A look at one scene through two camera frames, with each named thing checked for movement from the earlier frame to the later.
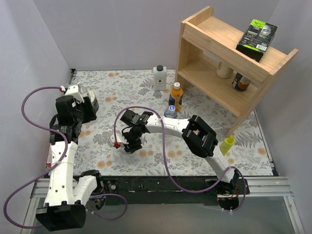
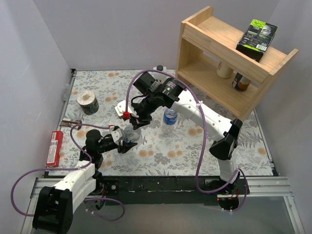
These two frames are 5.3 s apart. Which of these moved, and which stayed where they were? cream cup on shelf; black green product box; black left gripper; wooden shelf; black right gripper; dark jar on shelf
Moved: black left gripper; black right gripper
Stayed: dark jar on shelf; cream cup on shelf; black green product box; wooden shelf
